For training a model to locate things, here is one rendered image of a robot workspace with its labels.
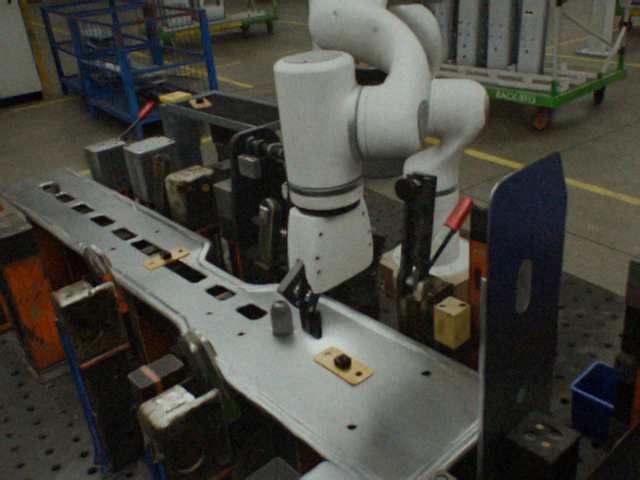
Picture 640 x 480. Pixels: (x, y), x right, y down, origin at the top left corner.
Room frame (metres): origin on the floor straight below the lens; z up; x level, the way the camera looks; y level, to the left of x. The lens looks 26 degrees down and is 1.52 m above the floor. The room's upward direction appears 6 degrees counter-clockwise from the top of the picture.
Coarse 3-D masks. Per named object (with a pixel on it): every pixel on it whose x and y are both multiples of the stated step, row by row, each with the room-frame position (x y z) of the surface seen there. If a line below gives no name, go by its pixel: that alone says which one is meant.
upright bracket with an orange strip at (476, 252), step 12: (480, 216) 0.70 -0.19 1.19; (480, 228) 0.70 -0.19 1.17; (468, 240) 0.71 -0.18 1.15; (480, 240) 0.70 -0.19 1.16; (468, 252) 0.71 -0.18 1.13; (480, 252) 0.70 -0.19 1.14; (468, 264) 0.71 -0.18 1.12; (480, 264) 0.70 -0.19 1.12; (468, 276) 0.71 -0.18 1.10; (480, 276) 0.71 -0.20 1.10; (468, 288) 0.71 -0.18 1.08; (480, 288) 0.70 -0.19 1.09; (468, 300) 0.71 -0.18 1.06; (468, 348) 0.71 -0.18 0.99; (468, 360) 0.71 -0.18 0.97
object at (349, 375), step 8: (320, 352) 0.72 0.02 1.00; (328, 352) 0.72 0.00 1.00; (336, 352) 0.71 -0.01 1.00; (344, 352) 0.71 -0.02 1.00; (320, 360) 0.70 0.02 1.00; (328, 360) 0.70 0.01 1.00; (336, 360) 0.69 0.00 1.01; (344, 360) 0.68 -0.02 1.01; (352, 360) 0.69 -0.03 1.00; (328, 368) 0.68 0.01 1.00; (336, 368) 0.68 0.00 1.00; (344, 368) 0.68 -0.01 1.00; (352, 368) 0.68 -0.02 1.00; (360, 368) 0.67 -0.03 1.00; (368, 368) 0.67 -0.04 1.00; (344, 376) 0.66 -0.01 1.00; (352, 376) 0.66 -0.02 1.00; (368, 376) 0.66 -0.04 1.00; (352, 384) 0.65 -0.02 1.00
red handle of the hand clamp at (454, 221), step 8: (464, 200) 0.84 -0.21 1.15; (472, 200) 0.85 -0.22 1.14; (456, 208) 0.84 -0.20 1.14; (464, 208) 0.84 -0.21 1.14; (448, 216) 0.84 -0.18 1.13; (456, 216) 0.83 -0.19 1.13; (464, 216) 0.83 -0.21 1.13; (448, 224) 0.82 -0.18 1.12; (456, 224) 0.82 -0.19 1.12; (440, 232) 0.82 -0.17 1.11; (448, 232) 0.81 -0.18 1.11; (456, 232) 0.82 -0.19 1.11; (440, 240) 0.81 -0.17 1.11; (448, 240) 0.81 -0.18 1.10; (432, 248) 0.80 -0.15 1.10; (440, 248) 0.80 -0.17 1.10; (432, 256) 0.79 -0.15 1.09; (432, 264) 0.79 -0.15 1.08; (408, 280) 0.77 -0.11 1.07
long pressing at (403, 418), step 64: (0, 192) 1.51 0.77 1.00; (64, 192) 1.46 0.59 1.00; (128, 256) 1.08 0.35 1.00; (192, 256) 1.05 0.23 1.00; (192, 320) 0.83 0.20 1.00; (256, 320) 0.82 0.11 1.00; (256, 384) 0.67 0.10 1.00; (320, 384) 0.65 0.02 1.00; (384, 384) 0.64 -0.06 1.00; (448, 384) 0.63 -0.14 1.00; (320, 448) 0.55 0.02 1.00; (384, 448) 0.54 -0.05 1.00; (448, 448) 0.53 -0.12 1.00
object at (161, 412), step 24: (192, 384) 0.64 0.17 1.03; (144, 408) 0.59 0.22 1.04; (168, 408) 0.58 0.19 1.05; (192, 408) 0.58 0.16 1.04; (216, 408) 0.60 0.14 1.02; (144, 432) 0.58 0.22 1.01; (168, 432) 0.56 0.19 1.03; (192, 432) 0.58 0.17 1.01; (216, 432) 0.60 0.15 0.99; (168, 456) 0.56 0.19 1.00; (192, 456) 0.58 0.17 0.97; (216, 456) 0.59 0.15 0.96
